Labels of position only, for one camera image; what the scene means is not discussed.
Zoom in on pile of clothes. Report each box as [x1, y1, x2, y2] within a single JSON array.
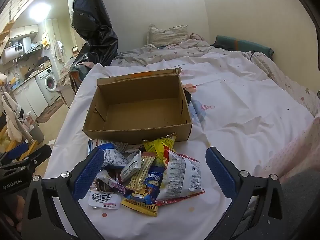
[[57, 61, 97, 93]]

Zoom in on white pink snack packet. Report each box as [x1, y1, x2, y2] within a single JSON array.
[[96, 170, 128, 193]]

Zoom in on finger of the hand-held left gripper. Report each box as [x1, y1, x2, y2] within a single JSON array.
[[0, 141, 29, 163], [15, 144, 52, 172]]

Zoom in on white blue snack packet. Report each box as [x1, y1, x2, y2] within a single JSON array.
[[89, 140, 137, 168]]

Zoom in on loft railing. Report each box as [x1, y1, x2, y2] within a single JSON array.
[[0, 0, 59, 30]]

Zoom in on floral duvet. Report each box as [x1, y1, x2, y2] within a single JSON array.
[[111, 32, 213, 68]]

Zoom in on black plastic sheet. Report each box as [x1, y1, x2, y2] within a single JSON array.
[[70, 0, 119, 67]]

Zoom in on patterned pillow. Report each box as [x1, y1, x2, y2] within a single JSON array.
[[147, 24, 188, 47]]

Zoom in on ceiling light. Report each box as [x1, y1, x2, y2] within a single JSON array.
[[29, 5, 52, 22]]

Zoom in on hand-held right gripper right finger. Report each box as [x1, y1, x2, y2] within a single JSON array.
[[205, 146, 294, 240]]

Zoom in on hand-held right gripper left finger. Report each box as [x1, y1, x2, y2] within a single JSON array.
[[21, 147, 105, 240]]

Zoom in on white hanging towel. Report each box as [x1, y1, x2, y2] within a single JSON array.
[[51, 40, 66, 62]]

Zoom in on beige striped snack bar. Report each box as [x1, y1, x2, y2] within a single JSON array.
[[127, 155, 157, 193]]

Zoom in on green mat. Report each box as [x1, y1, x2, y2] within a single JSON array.
[[215, 35, 274, 58]]

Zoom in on white hanging clothes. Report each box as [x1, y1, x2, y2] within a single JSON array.
[[0, 90, 33, 143]]

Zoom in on white washing machine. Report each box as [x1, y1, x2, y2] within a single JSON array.
[[35, 67, 60, 107]]

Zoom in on small white snack packet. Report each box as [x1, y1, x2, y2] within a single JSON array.
[[121, 152, 142, 182]]

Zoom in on grey cloth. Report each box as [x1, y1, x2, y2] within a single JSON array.
[[282, 169, 320, 240]]

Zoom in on white water heater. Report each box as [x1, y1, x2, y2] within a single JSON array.
[[1, 44, 25, 64]]

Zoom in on wooden frame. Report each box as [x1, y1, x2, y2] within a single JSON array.
[[20, 140, 38, 160]]

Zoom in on white wall cupboard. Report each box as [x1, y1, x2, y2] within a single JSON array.
[[9, 24, 39, 39]]

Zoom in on white base cabinet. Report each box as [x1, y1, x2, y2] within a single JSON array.
[[12, 79, 49, 119]]

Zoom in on range hood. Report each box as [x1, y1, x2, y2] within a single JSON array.
[[24, 36, 43, 54]]

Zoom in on pink dotted blanket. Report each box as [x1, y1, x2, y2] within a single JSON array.
[[255, 112, 320, 180]]

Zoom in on small brown cardboard box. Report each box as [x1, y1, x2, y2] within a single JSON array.
[[37, 56, 52, 70]]

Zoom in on grey bin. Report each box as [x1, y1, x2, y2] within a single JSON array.
[[27, 124, 45, 144]]

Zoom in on person's left hand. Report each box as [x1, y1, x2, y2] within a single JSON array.
[[2, 195, 25, 233]]

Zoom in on brown door mat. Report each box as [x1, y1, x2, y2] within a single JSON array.
[[36, 97, 65, 124]]

